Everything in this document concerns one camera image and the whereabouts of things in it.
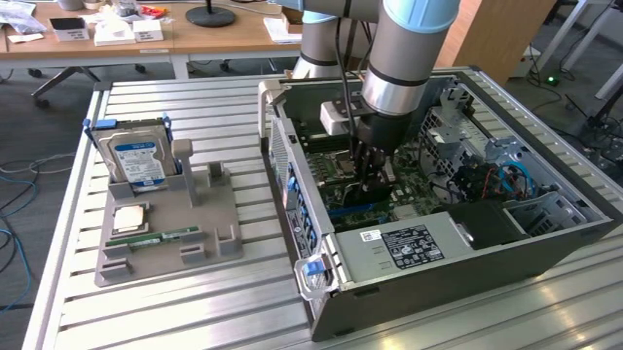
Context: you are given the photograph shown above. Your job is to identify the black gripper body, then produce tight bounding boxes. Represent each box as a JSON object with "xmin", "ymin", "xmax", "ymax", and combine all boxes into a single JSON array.
[{"xmin": 354, "ymin": 113, "xmax": 413, "ymax": 155}]

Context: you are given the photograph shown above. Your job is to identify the green graphics card black fan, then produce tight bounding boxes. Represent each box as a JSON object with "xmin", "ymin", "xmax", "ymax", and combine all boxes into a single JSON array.
[{"xmin": 338, "ymin": 182, "xmax": 394, "ymax": 212}]

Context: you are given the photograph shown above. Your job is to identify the CPU socket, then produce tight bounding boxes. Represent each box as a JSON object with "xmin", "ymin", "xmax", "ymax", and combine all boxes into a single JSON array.
[{"xmin": 329, "ymin": 148, "xmax": 358, "ymax": 179}]

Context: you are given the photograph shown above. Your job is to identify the green motherboard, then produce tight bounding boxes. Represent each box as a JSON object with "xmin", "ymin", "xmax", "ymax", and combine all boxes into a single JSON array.
[{"xmin": 293, "ymin": 122, "xmax": 441, "ymax": 234}]

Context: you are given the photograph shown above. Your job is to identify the blue expansion slot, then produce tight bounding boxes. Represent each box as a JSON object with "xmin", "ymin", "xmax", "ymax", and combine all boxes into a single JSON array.
[{"xmin": 329, "ymin": 203, "xmax": 376, "ymax": 219}]

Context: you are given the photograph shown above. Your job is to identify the silver chipset heatsink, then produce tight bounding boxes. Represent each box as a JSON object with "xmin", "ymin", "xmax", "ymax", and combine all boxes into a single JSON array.
[{"xmin": 390, "ymin": 205, "xmax": 420, "ymax": 221}]

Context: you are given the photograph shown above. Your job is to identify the perforated metal disk bay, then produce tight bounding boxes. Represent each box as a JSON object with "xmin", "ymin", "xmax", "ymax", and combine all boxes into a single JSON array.
[{"xmin": 416, "ymin": 85, "xmax": 535, "ymax": 205}]

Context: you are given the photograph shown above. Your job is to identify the grey power supply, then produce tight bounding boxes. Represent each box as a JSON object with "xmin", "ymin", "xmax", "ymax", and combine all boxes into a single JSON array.
[{"xmin": 333, "ymin": 212, "xmax": 476, "ymax": 284}]

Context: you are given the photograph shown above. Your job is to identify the blue case latch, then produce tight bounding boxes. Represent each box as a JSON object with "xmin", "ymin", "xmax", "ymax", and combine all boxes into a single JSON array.
[{"xmin": 300, "ymin": 256, "xmax": 325, "ymax": 281}]

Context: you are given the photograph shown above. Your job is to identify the grey parts rack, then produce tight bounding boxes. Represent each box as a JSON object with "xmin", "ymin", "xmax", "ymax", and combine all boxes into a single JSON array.
[{"xmin": 93, "ymin": 137, "xmax": 245, "ymax": 289}]

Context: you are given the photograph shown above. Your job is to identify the white paper stack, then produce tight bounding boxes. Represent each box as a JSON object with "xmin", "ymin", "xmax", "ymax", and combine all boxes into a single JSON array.
[{"xmin": 261, "ymin": 16, "xmax": 302, "ymax": 45}]

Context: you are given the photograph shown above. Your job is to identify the open black PC case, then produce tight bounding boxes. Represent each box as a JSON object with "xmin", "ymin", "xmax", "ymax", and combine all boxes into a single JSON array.
[{"xmin": 256, "ymin": 65, "xmax": 623, "ymax": 343}]

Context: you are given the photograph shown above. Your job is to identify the wooden cabinet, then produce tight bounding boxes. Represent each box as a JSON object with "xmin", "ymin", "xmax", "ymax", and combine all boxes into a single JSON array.
[{"xmin": 425, "ymin": 0, "xmax": 559, "ymax": 85}]

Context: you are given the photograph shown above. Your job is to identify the grey sheet metal disk bay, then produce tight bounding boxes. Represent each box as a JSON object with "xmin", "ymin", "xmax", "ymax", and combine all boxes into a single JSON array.
[{"xmin": 500, "ymin": 191, "xmax": 588, "ymax": 238}]

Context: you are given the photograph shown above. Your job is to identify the brown cardboard box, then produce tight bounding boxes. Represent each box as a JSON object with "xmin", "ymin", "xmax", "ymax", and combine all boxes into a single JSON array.
[{"xmin": 280, "ymin": 5, "xmax": 305, "ymax": 26}]

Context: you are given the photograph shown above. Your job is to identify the wooden desk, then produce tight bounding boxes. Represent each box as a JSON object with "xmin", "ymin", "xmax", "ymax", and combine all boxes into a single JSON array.
[{"xmin": 0, "ymin": 0, "xmax": 441, "ymax": 79}]

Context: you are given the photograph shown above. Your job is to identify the hard disk blue caddy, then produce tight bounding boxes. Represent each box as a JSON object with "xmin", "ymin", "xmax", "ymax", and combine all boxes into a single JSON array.
[{"xmin": 81, "ymin": 112, "xmax": 180, "ymax": 193}]

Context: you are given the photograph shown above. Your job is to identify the black round lamp base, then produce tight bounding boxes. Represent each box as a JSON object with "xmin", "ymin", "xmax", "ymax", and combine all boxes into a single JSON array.
[{"xmin": 184, "ymin": 0, "xmax": 238, "ymax": 28}]

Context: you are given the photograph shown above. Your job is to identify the green RAM stick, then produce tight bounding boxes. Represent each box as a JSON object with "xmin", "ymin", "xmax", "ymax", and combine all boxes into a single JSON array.
[{"xmin": 104, "ymin": 225, "xmax": 201, "ymax": 249}]

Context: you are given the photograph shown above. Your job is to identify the silver CPU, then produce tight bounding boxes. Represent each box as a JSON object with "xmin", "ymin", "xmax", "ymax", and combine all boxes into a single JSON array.
[{"xmin": 109, "ymin": 205, "xmax": 148, "ymax": 235}]

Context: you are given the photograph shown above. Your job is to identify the white box black label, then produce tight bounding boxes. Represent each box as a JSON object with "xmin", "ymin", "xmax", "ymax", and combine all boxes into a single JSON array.
[{"xmin": 132, "ymin": 18, "xmax": 164, "ymax": 43}]

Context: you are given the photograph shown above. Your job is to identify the red small item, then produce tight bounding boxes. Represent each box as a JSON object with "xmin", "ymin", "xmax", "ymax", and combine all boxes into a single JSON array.
[{"xmin": 138, "ymin": 4, "xmax": 170, "ymax": 20}]

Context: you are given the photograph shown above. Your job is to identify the white open cardboard box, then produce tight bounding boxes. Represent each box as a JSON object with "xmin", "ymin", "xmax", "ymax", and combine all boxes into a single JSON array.
[{"xmin": 92, "ymin": 20, "xmax": 137, "ymax": 47}]

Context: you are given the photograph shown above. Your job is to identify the grey caster leg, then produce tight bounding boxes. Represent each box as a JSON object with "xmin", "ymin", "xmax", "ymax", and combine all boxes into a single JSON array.
[{"xmin": 28, "ymin": 65, "xmax": 146, "ymax": 109}]

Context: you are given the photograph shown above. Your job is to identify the white box black top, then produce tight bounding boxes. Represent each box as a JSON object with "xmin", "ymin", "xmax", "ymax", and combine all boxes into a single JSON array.
[{"xmin": 48, "ymin": 17, "xmax": 90, "ymax": 42}]

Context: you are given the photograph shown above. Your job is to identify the white paper note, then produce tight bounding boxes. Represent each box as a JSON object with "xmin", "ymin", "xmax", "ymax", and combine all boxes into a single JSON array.
[{"xmin": 5, "ymin": 32, "xmax": 45, "ymax": 44}]

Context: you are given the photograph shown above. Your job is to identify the clear plastic bag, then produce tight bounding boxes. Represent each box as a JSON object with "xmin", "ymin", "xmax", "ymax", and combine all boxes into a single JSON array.
[{"xmin": 0, "ymin": 0, "xmax": 38, "ymax": 34}]

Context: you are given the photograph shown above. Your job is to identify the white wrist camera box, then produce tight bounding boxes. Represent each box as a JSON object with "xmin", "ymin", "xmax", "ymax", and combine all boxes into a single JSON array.
[{"xmin": 318, "ymin": 101, "xmax": 364, "ymax": 136}]

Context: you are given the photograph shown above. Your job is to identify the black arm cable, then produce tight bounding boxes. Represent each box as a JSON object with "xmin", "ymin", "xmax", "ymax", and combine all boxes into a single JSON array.
[{"xmin": 333, "ymin": 0, "xmax": 372, "ymax": 123}]

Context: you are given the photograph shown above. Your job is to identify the red wire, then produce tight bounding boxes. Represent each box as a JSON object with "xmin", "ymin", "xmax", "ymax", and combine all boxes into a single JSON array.
[{"xmin": 485, "ymin": 170, "xmax": 502, "ymax": 198}]

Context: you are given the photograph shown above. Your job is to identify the blue wire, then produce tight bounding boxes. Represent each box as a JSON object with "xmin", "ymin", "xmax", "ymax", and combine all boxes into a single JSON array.
[{"xmin": 496, "ymin": 161, "xmax": 537, "ymax": 201}]

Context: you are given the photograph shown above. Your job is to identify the grey floor cable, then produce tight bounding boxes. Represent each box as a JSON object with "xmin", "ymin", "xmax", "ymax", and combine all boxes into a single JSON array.
[{"xmin": 0, "ymin": 152, "xmax": 77, "ymax": 175}]

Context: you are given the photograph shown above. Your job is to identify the blue floor cable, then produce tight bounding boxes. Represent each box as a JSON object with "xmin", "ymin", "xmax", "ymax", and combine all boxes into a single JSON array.
[{"xmin": 0, "ymin": 174, "xmax": 38, "ymax": 314}]

